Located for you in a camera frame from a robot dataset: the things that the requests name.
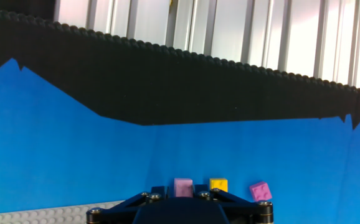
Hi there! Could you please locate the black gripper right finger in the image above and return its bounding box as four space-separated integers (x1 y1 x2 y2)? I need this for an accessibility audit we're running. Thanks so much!
189 184 274 224

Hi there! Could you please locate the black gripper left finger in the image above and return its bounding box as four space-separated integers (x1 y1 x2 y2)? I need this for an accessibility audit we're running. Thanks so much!
86 185 171 224

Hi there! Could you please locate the light pink Lego brick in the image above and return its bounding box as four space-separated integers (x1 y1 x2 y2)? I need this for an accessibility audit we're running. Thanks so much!
173 177 194 198

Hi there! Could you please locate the small purple Lego brick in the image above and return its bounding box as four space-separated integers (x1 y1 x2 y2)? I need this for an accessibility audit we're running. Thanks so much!
249 180 273 203

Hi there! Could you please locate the yellow Lego brick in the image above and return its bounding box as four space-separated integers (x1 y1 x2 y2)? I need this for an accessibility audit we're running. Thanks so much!
209 177 229 194

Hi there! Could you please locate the grey Lego baseplate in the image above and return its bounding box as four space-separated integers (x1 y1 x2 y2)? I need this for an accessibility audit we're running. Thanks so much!
0 200 125 224

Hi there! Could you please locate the blue mountain print cloth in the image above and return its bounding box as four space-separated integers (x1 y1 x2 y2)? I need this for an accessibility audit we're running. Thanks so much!
0 5 360 224

